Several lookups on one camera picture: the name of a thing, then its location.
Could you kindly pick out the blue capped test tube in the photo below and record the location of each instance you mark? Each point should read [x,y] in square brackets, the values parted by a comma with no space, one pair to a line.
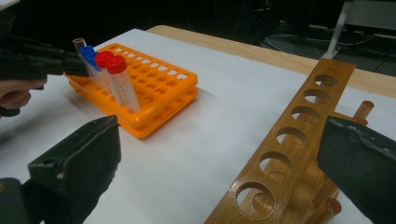
[85,49]
[92,58]

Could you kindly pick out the white table mat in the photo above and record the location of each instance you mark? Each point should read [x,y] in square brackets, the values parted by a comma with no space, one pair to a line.
[218,124]

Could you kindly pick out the orange test tube rack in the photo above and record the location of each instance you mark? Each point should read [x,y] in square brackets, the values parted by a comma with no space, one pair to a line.
[155,87]

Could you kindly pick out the clear test tube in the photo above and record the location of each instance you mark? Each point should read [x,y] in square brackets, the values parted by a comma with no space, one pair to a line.
[79,43]

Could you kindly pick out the wooden test tube rack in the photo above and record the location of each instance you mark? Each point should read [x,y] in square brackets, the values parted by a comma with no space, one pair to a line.
[342,71]

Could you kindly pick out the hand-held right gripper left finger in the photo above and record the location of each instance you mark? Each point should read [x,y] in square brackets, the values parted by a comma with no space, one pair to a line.
[81,161]

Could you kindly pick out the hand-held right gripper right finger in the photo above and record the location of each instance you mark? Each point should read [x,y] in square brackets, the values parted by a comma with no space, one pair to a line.
[358,165]

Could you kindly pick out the grey metal stand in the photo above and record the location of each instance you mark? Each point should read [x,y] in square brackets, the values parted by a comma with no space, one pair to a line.
[339,28]

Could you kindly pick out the red capped test tube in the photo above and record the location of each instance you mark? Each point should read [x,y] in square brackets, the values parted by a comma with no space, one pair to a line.
[103,59]
[123,87]

